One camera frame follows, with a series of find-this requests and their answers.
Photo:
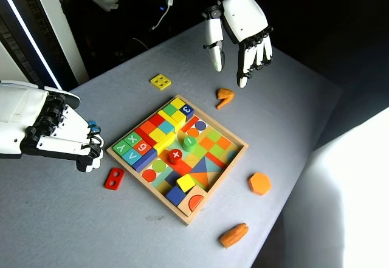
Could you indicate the orange toy drumstick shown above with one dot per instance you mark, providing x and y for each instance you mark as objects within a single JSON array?
[{"x": 225, "y": 94}]

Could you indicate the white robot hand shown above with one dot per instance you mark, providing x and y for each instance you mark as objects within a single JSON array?
[
  {"x": 243, "y": 12},
  {"x": 18, "y": 119}
]

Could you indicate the white frame post with light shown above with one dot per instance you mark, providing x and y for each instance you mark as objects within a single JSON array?
[{"x": 51, "y": 6}]

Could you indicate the wooden puzzle tray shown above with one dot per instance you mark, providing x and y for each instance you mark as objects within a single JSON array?
[{"x": 209, "y": 143}]

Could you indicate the orange hexagon block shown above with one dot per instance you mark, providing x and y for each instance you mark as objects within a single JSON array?
[{"x": 259, "y": 183}]

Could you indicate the red two-hole block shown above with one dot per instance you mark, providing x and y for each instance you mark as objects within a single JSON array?
[{"x": 114, "y": 178}]

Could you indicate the orange toy carrot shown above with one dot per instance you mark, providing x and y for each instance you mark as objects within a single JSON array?
[{"x": 234, "y": 235}]

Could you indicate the grey table cloth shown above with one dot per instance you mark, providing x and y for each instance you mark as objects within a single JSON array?
[{"x": 60, "y": 219}]

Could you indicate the yellow four-hole block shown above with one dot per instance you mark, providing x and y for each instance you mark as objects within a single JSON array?
[{"x": 160, "y": 82}]

